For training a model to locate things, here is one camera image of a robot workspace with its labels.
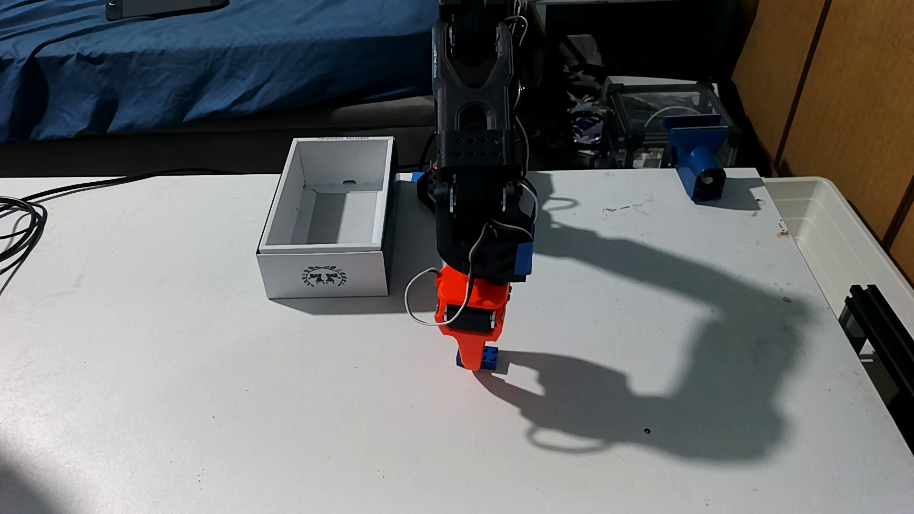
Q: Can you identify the blue toy brick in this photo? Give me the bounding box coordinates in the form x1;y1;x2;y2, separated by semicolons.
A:
456;346;501;371

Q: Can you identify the white cardboard box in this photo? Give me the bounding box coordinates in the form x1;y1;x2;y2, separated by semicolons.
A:
257;136;396;299

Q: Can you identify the blue white electronic part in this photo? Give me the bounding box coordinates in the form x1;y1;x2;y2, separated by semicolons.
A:
569;100;608;147

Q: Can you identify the clear acrylic case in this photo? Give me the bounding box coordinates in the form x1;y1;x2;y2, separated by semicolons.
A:
600;77;740;170

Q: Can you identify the grey bed base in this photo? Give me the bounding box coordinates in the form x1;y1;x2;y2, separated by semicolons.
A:
0;96;438;179

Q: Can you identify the white plastic bin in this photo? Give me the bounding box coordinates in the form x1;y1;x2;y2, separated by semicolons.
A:
763;176;914;401

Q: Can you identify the blue bed sheet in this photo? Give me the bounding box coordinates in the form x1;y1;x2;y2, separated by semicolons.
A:
0;0;440;144

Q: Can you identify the black aluminium extrusion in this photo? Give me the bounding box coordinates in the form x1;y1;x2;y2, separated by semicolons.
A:
839;284;914;454

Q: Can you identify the dark flat device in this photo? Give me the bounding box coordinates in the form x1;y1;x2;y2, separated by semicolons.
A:
106;0;231;22

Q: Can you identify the wooden cabinet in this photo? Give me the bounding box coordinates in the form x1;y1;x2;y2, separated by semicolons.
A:
728;0;914;283

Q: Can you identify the white gripper motor cable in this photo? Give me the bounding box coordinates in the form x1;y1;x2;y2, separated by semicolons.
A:
404;217;538;327

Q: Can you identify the blue printed clamp mount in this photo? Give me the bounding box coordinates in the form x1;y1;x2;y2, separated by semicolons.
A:
664;114;731;204

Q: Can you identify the black cable bundle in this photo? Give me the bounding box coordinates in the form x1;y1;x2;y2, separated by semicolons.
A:
0;168;240;287

